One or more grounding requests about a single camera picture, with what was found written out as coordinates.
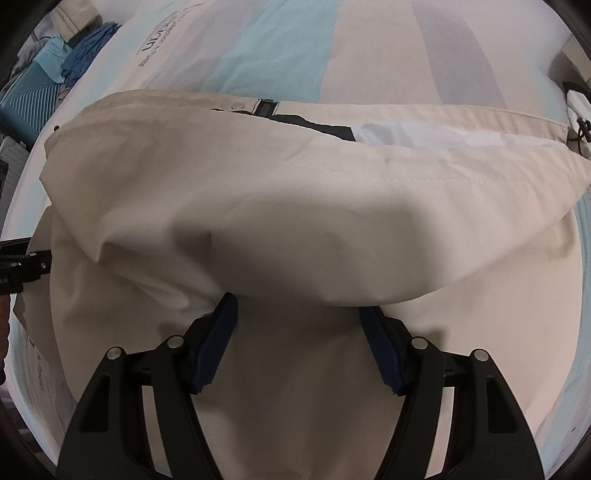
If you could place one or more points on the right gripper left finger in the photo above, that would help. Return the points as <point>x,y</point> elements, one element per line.
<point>107,435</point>

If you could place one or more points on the cream and black hooded jacket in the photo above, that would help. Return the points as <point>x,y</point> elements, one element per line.
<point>469,224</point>

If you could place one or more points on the blue crumpled clothes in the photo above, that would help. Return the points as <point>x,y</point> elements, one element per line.
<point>83,54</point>

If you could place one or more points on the person's left hand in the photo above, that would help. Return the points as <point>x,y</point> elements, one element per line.
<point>4,327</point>

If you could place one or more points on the grey hard suitcase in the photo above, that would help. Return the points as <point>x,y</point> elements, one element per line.
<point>13,160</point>

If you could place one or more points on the teal suitcase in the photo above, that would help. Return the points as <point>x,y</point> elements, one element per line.
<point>28,105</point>

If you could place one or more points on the light blue folded cloth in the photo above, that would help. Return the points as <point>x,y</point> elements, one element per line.
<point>52,57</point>

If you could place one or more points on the white printed garment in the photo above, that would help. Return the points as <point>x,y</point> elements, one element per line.
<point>578,107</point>

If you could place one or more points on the striped bed sheet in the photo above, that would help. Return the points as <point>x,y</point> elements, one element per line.
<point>460,53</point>

